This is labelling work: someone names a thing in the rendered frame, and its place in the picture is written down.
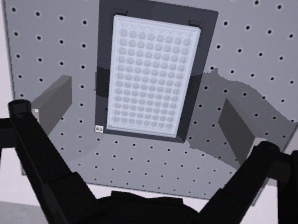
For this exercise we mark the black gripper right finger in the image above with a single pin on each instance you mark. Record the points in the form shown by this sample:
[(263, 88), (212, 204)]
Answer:
[(258, 159)]

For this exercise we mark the grey perforated base plate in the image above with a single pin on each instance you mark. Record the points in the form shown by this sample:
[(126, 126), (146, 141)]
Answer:
[(253, 57)]

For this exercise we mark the clear plastic plate lid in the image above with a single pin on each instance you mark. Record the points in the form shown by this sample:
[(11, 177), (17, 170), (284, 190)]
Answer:
[(151, 64)]

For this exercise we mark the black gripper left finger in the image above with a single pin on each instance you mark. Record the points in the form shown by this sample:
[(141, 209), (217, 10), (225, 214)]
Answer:
[(63, 196)]

